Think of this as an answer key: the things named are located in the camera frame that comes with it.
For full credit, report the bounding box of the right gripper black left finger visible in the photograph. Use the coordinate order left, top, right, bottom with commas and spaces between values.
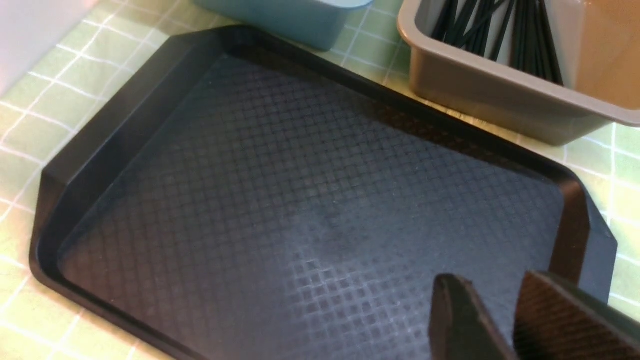
429, 273, 518, 360

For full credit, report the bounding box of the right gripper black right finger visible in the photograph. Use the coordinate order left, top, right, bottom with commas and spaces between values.
513, 271, 640, 360

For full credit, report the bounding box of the black serving tray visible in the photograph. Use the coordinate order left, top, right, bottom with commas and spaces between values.
29, 25, 617, 360

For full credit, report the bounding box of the brown plastic bin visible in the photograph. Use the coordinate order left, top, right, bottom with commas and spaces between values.
397, 0, 640, 145

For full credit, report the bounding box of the bundle of black chopsticks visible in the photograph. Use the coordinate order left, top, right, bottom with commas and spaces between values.
429, 0, 566, 86

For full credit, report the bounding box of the teal plastic bin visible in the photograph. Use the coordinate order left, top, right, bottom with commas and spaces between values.
195, 0, 372, 51

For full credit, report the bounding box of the large white plastic tub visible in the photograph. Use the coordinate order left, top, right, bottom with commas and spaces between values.
0, 0, 98, 94

